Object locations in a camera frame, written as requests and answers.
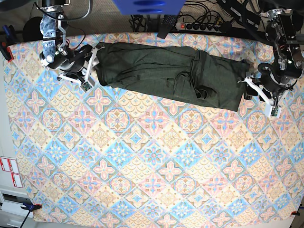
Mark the red white sticker sheet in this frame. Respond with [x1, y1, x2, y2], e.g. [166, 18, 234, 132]
[0, 157, 23, 188]

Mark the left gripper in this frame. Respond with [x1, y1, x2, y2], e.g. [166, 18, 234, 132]
[238, 63, 294, 118]

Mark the upper left blue clamp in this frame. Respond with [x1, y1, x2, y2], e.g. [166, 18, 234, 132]
[0, 25, 14, 62]

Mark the black remote control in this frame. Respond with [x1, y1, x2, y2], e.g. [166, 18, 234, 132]
[157, 15, 178, 39]

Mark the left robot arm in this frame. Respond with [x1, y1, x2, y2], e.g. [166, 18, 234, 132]
[241, 0, 304, 117]

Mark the dark green long-sleeve shirt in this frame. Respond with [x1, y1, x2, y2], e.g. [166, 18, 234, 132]
[96, 43, 250, 111]

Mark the orange black clamp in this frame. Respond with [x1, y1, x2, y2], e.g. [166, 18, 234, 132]
[20, 203, 42, 212]
[291, 211, 301, 216]

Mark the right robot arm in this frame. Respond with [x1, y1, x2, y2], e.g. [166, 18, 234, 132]
[34, 0, 104, 92]

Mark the right orange black clamp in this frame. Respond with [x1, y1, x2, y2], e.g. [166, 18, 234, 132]
[291, 211, 301, 216]

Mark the patterned tile tablecloth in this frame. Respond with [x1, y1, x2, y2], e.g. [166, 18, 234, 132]
[3, 41, 304, 228]

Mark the blue plastic box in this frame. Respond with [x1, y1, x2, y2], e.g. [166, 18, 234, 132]
[113, 0, 186, 15]

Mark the left orange black clamp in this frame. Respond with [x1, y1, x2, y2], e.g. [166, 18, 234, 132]
[20, 203, 42, 212]

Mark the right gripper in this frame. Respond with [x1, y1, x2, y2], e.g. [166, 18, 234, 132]
[57, 45, 104, 92]

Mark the white power strip red switch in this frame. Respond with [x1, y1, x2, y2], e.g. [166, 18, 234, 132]
[175, 22, 220, 33]

